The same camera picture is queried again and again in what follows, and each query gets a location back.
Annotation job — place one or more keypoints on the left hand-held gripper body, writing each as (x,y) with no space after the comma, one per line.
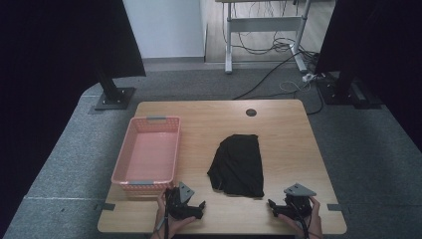
(177,204)

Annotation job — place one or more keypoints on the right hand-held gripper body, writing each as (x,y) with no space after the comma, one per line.
(298,199)

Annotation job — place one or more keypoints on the black cloth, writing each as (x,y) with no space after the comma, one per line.
(238,166)

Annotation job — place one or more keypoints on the pink plastic basket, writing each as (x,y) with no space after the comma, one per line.
(150,156)

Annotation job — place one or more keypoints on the person's left hand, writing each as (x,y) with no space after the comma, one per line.
(175,224)

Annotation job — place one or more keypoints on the person's right hand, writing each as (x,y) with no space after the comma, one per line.
(312,222)

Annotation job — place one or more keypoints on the grey tape strip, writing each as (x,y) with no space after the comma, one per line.
(106,206)
(335,207)

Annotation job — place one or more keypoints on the white power plug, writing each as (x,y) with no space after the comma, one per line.
(308,77)

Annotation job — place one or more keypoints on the dark curtain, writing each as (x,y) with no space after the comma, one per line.
(59,66)
(378,49)

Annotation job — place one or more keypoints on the black stand with base plate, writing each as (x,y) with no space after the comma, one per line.
(112,96)
(345,91)

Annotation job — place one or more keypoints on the white desk frame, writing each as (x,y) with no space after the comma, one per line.
(263,25)

